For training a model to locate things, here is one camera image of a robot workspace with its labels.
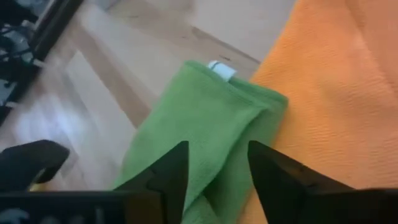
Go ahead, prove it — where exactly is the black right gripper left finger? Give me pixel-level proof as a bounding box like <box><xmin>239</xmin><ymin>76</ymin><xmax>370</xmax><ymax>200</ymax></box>
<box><xmin>113</xmin><ymin>140</ymin><xmax>190</xmax><ymax>224</ymax></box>

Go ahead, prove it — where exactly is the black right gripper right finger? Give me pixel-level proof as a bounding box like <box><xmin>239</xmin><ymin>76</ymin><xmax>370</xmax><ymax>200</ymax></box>
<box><xmin>248</xmin><ymin>140</ymin><xmax>355</xmax><ymax>224</ymax></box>

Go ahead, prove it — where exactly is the green microfiber towel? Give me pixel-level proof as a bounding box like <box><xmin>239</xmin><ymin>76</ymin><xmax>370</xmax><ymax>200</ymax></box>
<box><xmin>111</xmin><ymin>60</ymin><xmax>289</xmax><ymax>224</ymax></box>

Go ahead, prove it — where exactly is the orange microfiber towel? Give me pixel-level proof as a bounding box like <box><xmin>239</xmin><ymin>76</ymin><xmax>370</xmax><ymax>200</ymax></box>
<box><xmin>239</xmin><ymin>0</ymin><xmax>398</xmax><ymax>224</ymax></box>

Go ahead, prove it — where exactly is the black aluminium table frame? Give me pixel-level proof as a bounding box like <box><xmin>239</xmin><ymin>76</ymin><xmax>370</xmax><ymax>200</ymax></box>
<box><xmin>0</xmin><ymin>0</ymin><xmax>85</xmax><ymax>125</ymax></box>

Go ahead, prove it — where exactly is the black cable bundle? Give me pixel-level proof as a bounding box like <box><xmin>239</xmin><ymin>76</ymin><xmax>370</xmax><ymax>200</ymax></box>
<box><xmin>0</xmin><ymin>0</ymin><xmax>35</xmax><ymax>88</ymax></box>

